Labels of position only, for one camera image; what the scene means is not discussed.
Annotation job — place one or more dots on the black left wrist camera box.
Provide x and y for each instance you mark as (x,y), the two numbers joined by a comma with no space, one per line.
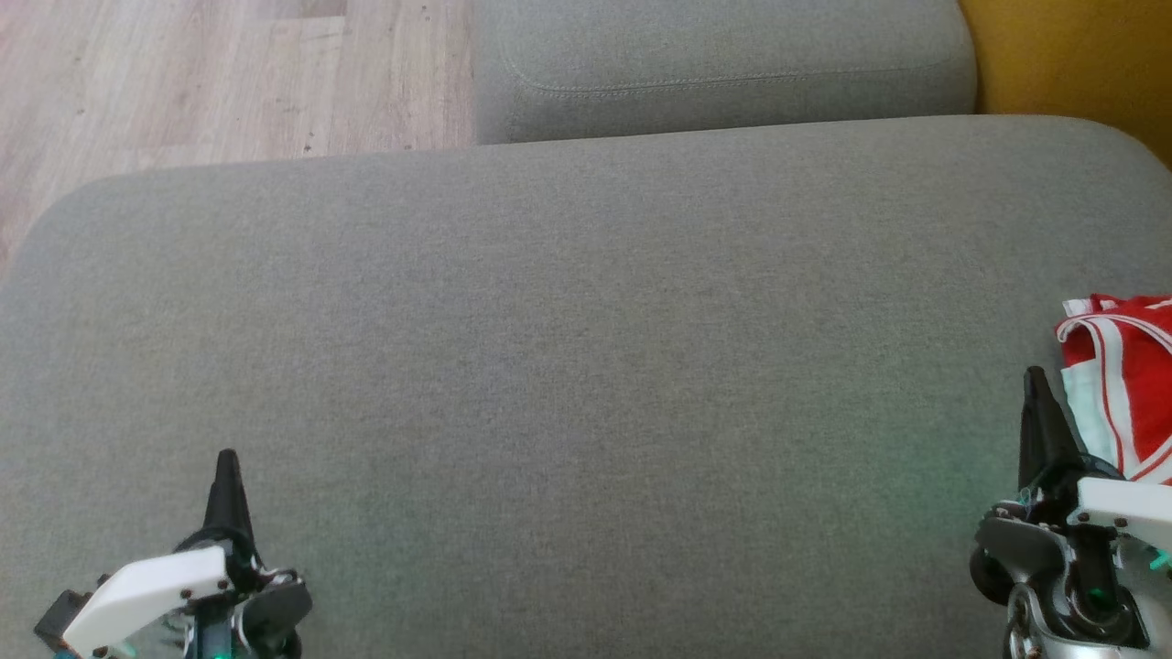
(62,618)

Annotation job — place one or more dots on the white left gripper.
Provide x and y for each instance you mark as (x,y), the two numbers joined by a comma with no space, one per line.
(156,595)

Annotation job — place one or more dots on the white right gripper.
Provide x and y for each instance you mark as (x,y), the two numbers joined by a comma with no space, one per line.
(1126,517)

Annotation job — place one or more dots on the red white sports jersey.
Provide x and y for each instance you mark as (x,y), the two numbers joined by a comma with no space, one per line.
(1144,394)

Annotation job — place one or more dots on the yellow fabric cushion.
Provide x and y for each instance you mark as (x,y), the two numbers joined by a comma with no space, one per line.
(1080,55)

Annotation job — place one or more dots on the small grey sofa cushion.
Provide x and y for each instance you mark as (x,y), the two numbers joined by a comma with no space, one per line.
(732,55)

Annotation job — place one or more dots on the large grey sofa seat cushion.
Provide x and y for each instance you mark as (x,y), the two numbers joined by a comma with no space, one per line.
(595,348)

